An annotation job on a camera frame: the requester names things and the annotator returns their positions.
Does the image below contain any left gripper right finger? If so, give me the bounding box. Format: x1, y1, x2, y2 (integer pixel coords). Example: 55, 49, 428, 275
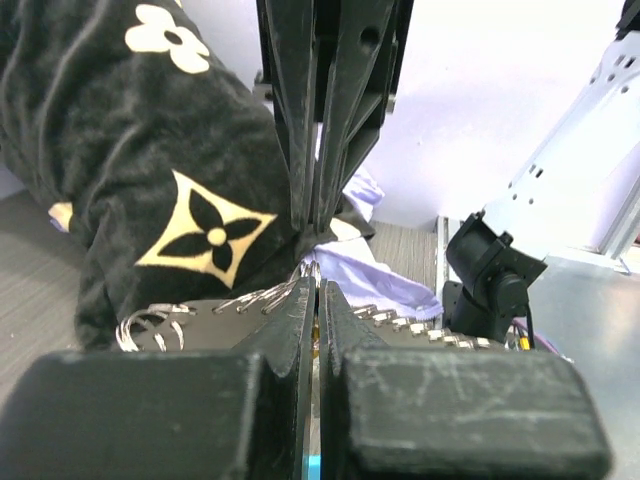
318, 281, 613, 479

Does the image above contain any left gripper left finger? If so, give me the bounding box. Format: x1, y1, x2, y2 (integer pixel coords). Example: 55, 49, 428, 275
1, 278, 316, 479

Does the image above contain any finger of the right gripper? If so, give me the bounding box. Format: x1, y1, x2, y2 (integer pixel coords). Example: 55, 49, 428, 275
314, 1, 414, 230
256, 0, 318, 231

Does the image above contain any blue handled key ring organizer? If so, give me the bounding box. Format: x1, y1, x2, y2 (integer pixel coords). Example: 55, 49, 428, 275
114, 259, 506, 480

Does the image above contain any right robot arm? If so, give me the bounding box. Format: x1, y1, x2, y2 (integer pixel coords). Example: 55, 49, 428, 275
256, 1, 639, 341

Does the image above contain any lavender cloth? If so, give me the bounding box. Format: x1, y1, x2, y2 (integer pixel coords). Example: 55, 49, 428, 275
303, 167, 443, 321

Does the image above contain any black floral blanket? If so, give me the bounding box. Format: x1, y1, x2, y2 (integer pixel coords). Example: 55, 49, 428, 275
1, 1, 374, 350

